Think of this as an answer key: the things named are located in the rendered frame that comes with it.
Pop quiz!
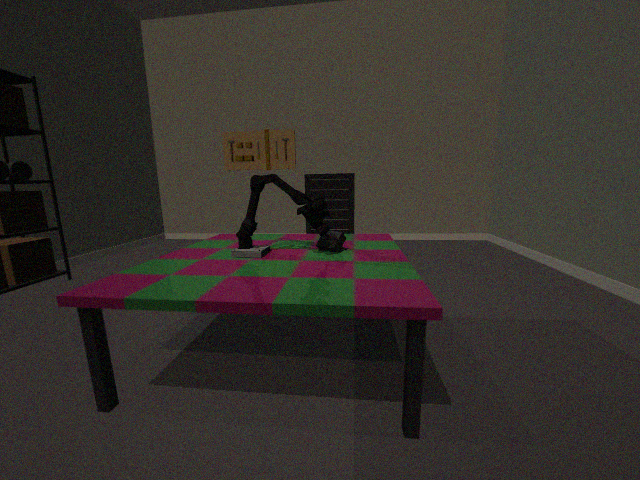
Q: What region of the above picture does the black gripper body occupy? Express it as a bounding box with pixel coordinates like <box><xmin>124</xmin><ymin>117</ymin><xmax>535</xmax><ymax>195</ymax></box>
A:
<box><xmin>305</xmin><ymin>213</ymin><xmax>330</xmax><ymax>236</ymax></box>

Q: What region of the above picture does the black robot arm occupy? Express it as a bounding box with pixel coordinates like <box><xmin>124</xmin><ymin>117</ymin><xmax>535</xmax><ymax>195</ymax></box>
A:
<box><xmin>236</xmin><ymin>174</ymin><xmax>330</xmax><ymax>249</ymax></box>

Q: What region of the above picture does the dark grey sloped panel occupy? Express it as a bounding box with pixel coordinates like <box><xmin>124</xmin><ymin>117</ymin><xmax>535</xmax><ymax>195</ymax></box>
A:
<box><xmin>316</xmin><ymin>231</ymin><xmax>347</xmax><ymax>252</ymax></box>

